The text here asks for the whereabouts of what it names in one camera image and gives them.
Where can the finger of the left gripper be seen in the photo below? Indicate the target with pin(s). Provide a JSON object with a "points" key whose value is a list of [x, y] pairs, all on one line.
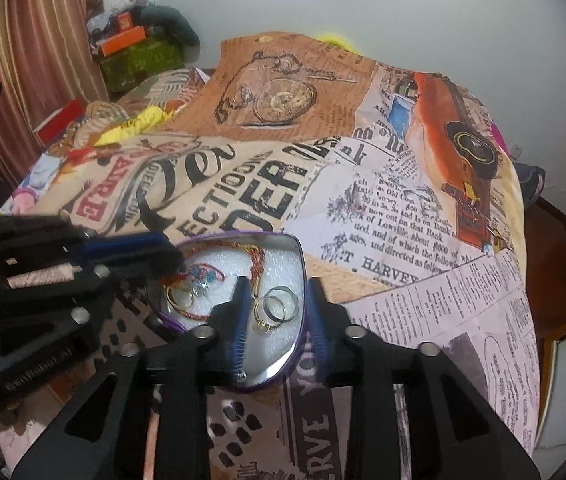
{"points": [[142, 264], [125, 247]]}

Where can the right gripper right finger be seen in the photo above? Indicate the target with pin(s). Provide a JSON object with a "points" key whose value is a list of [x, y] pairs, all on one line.
{"points": [[327, 323]]}

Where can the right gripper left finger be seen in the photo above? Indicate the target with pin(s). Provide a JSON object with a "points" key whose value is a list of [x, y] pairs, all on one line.
{"points": [[230, 322]]}

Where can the purple heart-shaped jewelry tin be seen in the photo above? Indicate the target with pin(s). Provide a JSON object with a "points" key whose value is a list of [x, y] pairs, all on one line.
{"points": [[275, 266]]}

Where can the red flat box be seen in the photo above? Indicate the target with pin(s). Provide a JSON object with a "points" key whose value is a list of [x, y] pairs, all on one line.
{"points": [[55, 125]]}

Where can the yellow cloth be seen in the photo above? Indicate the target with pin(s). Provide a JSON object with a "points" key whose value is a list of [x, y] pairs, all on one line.
{"points": [[149, 118]]}

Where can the newspaper print bed blanket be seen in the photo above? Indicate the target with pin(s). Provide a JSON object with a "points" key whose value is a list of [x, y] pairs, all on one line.
{"points": [[406, 208]]}

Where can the green patterned box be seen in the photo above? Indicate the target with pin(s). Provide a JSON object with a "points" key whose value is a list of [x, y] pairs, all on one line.
{"points": [[126, 68]]}

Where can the orange box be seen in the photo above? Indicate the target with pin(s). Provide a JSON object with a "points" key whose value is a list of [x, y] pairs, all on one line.
{"points": [[122, 40]]}

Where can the striped brown curtain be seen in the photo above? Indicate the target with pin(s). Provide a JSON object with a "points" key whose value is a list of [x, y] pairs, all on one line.
{"points": [[45, 62]]}

